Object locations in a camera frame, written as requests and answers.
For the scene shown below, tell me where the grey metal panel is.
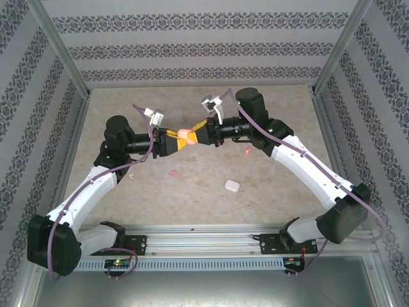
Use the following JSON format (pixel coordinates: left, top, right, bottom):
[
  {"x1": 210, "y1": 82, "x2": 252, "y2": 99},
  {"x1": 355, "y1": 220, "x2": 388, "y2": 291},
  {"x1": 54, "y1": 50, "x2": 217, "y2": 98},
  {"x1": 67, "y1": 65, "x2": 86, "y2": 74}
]
[{"x1": 31, "y1": 255, "x2": 389, "y2": 307}]

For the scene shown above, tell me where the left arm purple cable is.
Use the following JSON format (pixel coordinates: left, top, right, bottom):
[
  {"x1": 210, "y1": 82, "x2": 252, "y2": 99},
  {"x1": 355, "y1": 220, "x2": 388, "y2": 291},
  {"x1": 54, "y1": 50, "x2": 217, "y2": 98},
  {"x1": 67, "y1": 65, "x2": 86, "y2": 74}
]
[{"x1": 47, "y1": 104, "x2": 154, "y2": 283}]

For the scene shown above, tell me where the left black mount plate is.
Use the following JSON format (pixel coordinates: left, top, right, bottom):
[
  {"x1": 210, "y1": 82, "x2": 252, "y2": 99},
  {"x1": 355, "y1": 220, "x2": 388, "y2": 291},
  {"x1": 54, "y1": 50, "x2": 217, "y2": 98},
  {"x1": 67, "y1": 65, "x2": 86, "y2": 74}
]
[{"x1": 123, "y1": 235, "x2": 148, "y2": 256}]

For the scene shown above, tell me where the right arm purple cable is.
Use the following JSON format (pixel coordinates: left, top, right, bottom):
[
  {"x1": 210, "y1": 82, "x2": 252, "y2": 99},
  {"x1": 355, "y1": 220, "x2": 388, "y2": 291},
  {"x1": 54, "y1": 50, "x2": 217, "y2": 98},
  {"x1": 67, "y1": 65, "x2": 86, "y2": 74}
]
[{"x1": 220, "y1": 88, "x2": 388, "y2": 279}]

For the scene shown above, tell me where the slotted grey cable duct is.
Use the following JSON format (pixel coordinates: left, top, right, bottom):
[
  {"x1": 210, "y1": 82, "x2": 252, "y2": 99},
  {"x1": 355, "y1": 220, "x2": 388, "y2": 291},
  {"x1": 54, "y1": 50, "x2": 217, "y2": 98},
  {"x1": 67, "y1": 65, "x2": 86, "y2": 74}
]
[{"x1": 76, "y1": 257, "x2": 287, "y2": 272}]

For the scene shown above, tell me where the white earbud charging case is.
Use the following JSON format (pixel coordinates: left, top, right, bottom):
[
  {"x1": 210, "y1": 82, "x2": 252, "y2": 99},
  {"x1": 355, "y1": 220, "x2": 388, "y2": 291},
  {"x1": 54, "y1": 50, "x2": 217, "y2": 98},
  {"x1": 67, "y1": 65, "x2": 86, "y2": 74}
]
[{"x1": 223, "y1": 179, "x2": 241, "y2": 193}]

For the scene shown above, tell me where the black mount plate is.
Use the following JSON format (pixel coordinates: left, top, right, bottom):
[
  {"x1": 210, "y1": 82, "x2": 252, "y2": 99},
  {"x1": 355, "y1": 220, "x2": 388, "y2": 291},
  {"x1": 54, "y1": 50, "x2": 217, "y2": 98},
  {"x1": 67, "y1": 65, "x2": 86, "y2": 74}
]
[
  {"x1": 259, "y1": 233, "x2": 318, "y2": 256},
  {"x1": 123, "y1": 235, "x2": 148, "y2": 256}
]

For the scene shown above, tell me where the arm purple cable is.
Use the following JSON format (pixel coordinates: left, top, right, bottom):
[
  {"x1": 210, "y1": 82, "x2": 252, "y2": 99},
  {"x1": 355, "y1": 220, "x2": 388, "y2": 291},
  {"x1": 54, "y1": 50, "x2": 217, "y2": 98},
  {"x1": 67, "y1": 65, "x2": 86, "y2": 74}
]
[
  {"x1": 47, "y1": 104, "x2": 154, "y2": 283},
  {"x1": 220, "y1": 88, "x2": 388, "y2": 279}
]

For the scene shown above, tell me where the aluminium side rail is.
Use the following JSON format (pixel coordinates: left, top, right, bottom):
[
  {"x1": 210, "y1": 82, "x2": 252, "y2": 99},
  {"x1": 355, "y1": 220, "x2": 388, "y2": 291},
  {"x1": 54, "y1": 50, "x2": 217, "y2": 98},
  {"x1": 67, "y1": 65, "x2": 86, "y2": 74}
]
[
  {"x1": 14, "y1": 95, "x2": 92, "y2": 307},
  {"x1": 312, "y1": 91, "x2": 405, "y2": 307}
]

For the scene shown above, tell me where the aluminium frame post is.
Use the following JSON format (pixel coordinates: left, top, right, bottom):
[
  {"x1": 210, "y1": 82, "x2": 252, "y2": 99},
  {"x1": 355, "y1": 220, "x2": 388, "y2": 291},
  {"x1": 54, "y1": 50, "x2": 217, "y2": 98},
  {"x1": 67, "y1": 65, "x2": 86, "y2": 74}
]
[
  {"x1": 27, "y1": 0, "x2": 92, "y2": 98},
  {"x1": 313, "y1": 0, "x2": 374, "y2": 95}
]

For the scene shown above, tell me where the pink earbud charging case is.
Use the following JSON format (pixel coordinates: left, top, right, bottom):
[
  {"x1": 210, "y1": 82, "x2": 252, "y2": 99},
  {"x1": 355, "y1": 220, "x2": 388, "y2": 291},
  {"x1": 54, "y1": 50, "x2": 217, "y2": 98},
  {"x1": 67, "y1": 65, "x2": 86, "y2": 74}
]
[{"x1": 177, "y1": 128, "x2": 197, "y2": 146}]

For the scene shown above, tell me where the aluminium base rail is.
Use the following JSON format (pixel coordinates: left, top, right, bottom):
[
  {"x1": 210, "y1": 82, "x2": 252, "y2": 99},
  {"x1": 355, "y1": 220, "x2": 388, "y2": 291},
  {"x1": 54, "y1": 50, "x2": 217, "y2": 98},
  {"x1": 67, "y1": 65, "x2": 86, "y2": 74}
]
[{"x1": 79, "y1": 223, "x2": 376, "y2": 257}]

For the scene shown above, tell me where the right black mount plate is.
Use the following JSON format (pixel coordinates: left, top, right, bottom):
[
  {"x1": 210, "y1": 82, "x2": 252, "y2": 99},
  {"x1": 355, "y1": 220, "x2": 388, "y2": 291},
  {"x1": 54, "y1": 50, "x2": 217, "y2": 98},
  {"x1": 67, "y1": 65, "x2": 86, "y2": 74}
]
[{"x1": 259, "y1": 233, "x2": 318, "y2": 256}]

